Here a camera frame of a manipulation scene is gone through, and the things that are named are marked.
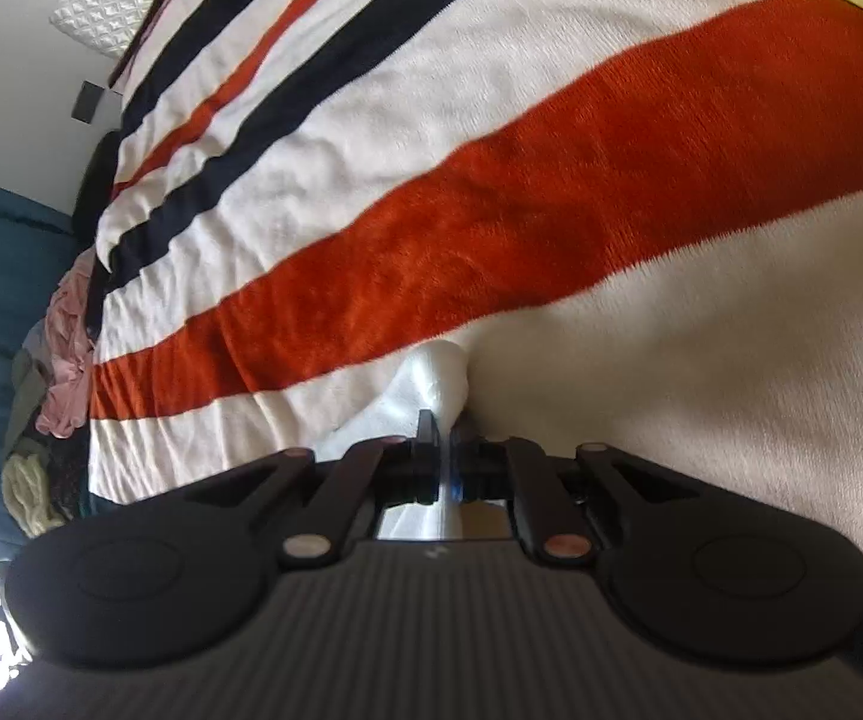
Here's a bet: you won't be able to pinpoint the striped blanket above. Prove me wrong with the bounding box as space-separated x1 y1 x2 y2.
86 0 863 586

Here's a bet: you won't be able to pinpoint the dark clothes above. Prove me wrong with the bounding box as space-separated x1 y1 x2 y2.
11 420 95 526

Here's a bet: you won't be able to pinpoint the white pants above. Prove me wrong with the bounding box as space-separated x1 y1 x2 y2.
382 341 477 541

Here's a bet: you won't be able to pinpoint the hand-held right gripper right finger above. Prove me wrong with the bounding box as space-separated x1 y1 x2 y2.
450 416 703 565

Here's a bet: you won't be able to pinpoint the pink cloth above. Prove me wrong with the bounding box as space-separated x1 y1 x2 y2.
35 247 104 437

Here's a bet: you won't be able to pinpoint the grey cloth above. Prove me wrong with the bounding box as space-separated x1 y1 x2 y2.
4 345 52 458

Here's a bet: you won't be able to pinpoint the yellow-green cloth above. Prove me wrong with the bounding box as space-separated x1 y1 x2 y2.
0 454 67 539

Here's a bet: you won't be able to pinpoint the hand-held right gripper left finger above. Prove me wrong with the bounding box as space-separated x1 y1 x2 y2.
176 409 443 567

